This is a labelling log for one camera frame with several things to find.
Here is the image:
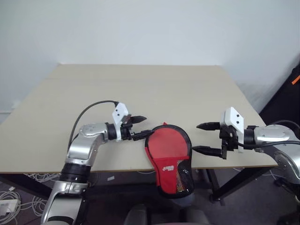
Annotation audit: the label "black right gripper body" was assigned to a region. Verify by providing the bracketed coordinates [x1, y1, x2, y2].
[218, 124, 240, 160]

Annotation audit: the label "black red paddle case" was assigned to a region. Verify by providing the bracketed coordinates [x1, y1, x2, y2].
[143, 121, 195, 200]

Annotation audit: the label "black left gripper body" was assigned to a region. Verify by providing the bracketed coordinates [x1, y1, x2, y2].
[120, 114, 138, 142]

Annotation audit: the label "white power adapter box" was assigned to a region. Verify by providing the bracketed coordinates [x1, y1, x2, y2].
[0, 199, 21, 216]

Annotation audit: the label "white floor cable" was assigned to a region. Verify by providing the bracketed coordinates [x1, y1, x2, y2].
[269, 168, 282, 186]

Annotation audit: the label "black fabric stand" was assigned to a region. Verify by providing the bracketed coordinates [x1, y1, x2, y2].
[258, 55, 300, 125]

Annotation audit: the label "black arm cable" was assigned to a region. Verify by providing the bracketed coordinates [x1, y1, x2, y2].
[68, 100, 119, 153]
[239, 120, 300, 151]

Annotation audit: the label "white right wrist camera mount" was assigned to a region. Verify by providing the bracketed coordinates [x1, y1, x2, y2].
[221, 106, 246, 154]

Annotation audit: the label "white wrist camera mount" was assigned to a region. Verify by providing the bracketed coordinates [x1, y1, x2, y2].
[221, 106, 246, 154]
[112, 102, 130, 142]

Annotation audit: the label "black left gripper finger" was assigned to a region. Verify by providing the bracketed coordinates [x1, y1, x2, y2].
[133, 129, 156, 142]
[130, 115, 147, 124]

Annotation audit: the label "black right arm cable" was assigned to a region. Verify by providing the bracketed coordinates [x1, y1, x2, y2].
[239, 120, 300, 151]

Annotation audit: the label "tangled white floor cables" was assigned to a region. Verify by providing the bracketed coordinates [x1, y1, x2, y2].
[0, 172, 62, 225]

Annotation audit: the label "black metal table frame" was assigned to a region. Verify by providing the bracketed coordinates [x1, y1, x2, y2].
[0, 165, 275, 205]

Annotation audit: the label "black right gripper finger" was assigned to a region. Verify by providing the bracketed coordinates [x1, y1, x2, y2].
[192, 145, 223, 158]
[196, 121, 222, 131]

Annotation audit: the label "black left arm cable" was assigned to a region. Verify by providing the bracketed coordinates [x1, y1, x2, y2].
[68, 100, 119, 153]

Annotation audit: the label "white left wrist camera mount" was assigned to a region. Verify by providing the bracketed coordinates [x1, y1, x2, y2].
[112, 102, 130, 142]

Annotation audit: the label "red table tennis paddle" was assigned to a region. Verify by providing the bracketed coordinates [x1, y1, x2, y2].
[146, 127, 188, 163]

